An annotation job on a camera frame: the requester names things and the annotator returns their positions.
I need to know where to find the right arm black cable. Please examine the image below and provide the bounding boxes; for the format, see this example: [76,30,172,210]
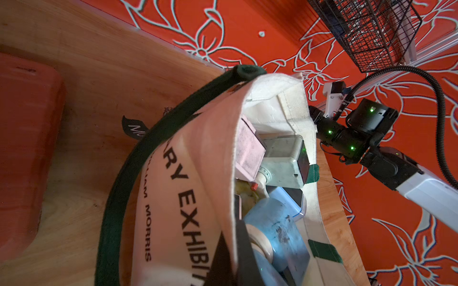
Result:
[343,65,458,190]

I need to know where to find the grey clear pencil sharpener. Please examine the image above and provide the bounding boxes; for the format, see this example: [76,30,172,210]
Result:
[260,135,310,189]

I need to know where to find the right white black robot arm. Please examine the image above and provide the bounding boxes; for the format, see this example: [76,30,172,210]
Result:
[309,99,458,231]

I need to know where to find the orange plastic tool case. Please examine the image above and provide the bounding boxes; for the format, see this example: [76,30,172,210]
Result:
[1,54,66,262]

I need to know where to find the black wire wall basket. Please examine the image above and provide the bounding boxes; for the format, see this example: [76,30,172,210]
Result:
[309,0,422,73]

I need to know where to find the cream tote bag green handles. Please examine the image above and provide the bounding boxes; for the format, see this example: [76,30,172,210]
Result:
[94,65,354,286]

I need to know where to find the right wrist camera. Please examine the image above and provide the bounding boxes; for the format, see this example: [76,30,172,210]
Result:
[323,81,351,118]

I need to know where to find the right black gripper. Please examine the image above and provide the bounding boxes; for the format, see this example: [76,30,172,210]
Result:
[308,106,338,145]

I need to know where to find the pink square pencil sharpener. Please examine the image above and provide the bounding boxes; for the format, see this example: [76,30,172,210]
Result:
[235,114,266,182]

